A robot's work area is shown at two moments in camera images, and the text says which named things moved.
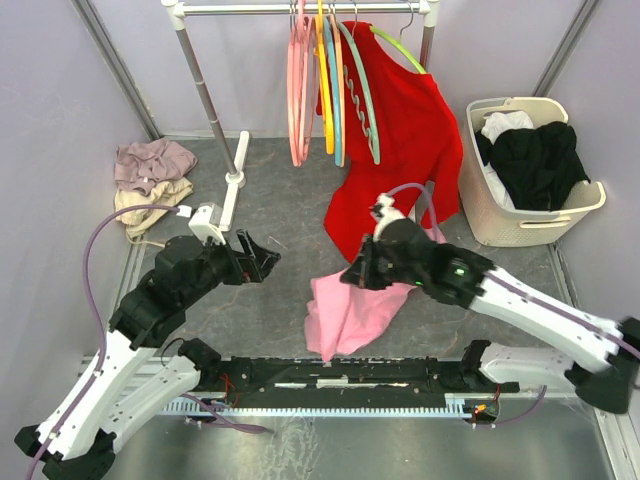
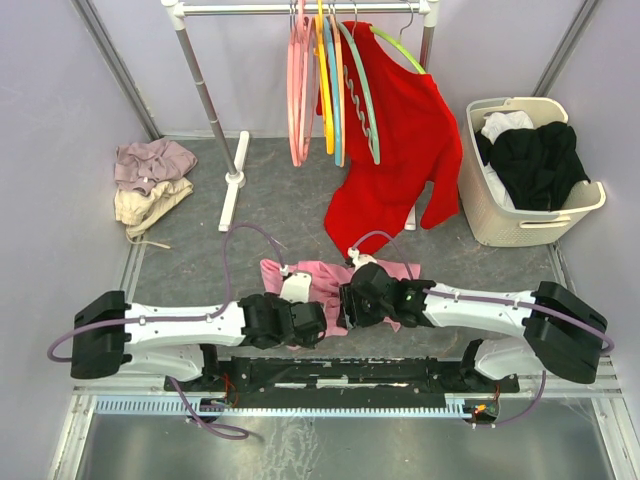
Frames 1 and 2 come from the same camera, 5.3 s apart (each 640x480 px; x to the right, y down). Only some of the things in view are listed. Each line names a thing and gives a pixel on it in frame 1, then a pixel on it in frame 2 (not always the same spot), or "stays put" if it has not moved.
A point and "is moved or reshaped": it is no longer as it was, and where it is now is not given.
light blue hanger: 333,88 stays put
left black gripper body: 219,267 to 309,341
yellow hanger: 320,51 stays put
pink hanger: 297,65 stays put
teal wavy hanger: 350,36 stays put
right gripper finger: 365,271 to 346,316
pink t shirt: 344,317 is moved or reshaped
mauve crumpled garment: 140,165 stays put
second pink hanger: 303,139 stays put
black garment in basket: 540,166 stays put
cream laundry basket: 492,220 stays put
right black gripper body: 410,274 to 369,314
